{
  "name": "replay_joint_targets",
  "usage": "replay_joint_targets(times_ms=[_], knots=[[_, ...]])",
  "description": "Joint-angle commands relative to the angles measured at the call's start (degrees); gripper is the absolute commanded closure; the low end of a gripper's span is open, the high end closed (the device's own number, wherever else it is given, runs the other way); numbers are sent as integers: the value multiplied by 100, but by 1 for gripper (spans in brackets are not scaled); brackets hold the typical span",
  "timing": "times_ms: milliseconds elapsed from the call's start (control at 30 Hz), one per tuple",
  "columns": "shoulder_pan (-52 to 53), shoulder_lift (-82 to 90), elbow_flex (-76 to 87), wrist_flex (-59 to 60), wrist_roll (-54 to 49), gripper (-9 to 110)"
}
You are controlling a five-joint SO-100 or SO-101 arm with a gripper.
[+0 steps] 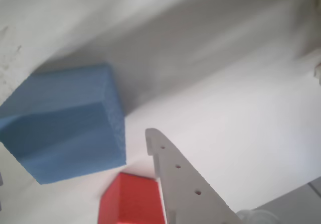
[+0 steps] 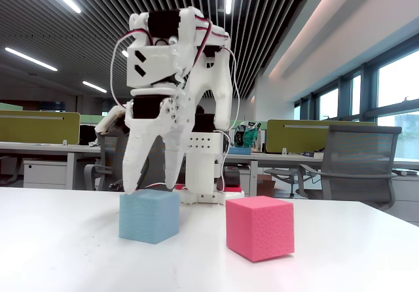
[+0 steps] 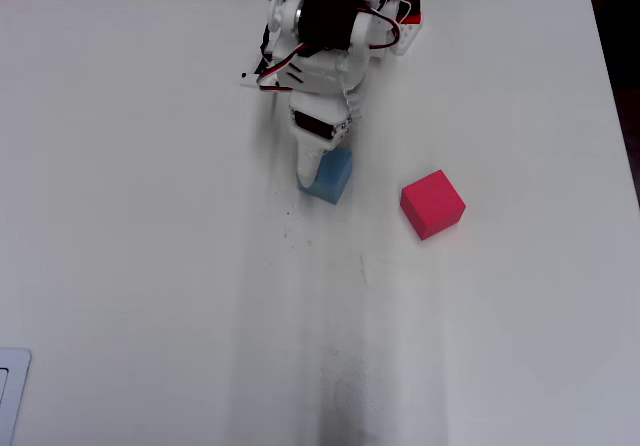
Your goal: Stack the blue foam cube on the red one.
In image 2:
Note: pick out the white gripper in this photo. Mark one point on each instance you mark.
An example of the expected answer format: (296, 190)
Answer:
(148, 122)

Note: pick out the blue foam cube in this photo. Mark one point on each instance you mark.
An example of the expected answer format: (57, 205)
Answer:
(147, 216)

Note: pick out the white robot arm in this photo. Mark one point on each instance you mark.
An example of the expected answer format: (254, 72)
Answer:
(204, 164)

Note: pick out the red foam cube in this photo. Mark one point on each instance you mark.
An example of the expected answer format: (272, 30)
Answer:
(258, 229)

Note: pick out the grey mesh office chair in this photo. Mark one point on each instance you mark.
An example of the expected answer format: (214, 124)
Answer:
(113, 161)
(360, 151)

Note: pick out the small circuit board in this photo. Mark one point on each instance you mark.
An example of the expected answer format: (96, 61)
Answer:
(118, 185)

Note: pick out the pale green desk partition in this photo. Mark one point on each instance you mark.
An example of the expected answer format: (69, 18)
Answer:
(91, 119)

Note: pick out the black bag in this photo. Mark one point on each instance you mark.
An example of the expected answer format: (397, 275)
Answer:
(87, 135)

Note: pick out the black device with red label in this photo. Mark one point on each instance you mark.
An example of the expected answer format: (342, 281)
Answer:
(232, 175)

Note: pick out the flat blue box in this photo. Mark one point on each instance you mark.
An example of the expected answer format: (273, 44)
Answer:
(240, 150)

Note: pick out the green electronics gadget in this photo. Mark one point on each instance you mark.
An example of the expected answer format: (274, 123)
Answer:
(249, 136)

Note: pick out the white drawer cabinet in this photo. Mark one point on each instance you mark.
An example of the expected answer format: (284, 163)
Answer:
(46, 174)

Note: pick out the olive green desk partition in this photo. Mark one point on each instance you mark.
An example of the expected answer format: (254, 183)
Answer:
(294, 138)
(39, 128)

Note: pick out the brown cardboard box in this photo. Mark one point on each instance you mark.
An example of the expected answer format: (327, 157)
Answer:
(265, 187)

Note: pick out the dark framed window row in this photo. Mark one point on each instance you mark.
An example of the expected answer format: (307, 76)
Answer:
(370, 85)

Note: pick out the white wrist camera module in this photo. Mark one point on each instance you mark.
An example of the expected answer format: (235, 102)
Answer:
(109, 121)

